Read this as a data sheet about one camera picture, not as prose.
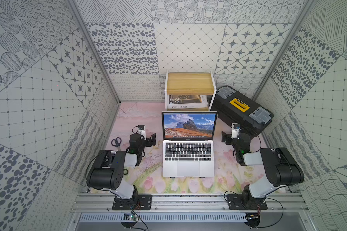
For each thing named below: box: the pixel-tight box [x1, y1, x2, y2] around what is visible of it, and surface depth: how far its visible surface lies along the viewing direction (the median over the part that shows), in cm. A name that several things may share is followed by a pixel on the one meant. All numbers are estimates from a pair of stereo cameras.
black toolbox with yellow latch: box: [211, 85, 275, 137], surface depth 95 cm
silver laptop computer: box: [161, 111, 219, 178], surface depth 84 cm
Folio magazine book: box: [167, 94, 209, 110], surface depth 97 cm
